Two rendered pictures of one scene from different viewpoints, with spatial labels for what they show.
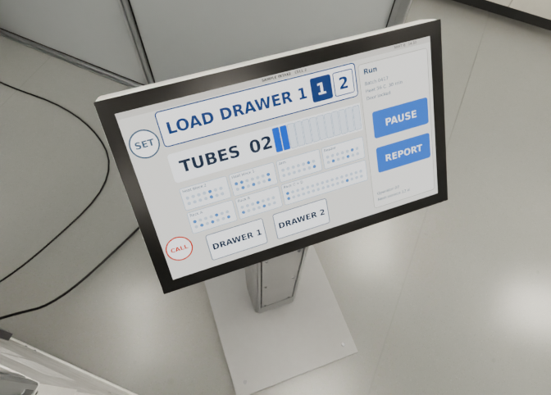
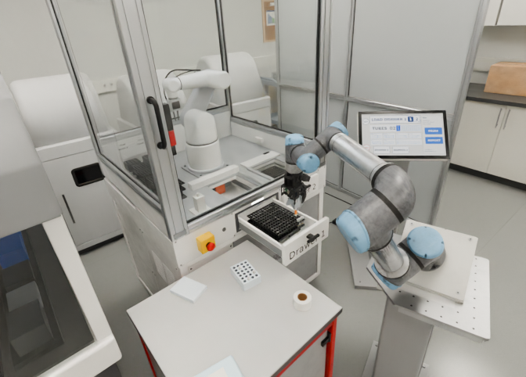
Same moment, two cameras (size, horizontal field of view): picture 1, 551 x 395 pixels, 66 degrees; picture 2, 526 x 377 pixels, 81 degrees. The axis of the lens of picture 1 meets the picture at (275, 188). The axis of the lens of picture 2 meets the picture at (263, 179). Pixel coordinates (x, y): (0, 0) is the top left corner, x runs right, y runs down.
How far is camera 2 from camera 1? 164 cm
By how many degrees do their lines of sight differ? 40
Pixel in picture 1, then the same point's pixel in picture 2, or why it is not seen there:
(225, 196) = (381, 138)
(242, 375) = (358, 278)
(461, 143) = (503, 236)
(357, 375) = not seen: hidden behind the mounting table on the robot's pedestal
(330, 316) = not seen: hidden behind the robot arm
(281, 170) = (397, 135)
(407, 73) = (435, 120)
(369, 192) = (422, 148)
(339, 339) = not seen: hidden behind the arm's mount
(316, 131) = (408, 128)
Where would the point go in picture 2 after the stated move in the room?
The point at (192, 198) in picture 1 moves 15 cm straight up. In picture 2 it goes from (372, 136) to (375, 112)
